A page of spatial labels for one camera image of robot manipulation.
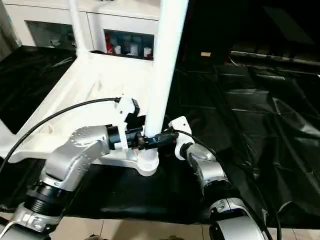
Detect white plastic table leg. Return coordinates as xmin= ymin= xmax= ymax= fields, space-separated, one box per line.
xmin=69 ymin=0 xmax=90 ymax=59
xmin=0 ymin=117 xmax=17 ymax=158
xmin=142 ymin=0 xmax=190 ymax=163

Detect white plastic table top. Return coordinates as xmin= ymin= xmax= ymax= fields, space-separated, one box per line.
xmin=7 ymin=49 xmax=161 ymax=178

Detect black work mat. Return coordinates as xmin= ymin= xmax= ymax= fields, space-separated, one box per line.
xmin=0 ymin=44 xmax=320 ymax=223

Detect white glass door cabinet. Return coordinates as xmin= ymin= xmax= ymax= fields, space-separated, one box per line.
xmin=4 ymin=0 xmax=161 ymax=61

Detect grey curtain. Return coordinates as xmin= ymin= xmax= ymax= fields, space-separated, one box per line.
xmin=0 ymin=4 xmax=21 ymax=61

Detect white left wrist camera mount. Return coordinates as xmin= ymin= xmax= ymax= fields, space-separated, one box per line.
xmin=113 ymin=96 xmax=141 ymax=151

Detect black left wrist camera cable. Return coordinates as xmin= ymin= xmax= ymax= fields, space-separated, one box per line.
xmin=0 ymin=96 xmax=123 ymax=174

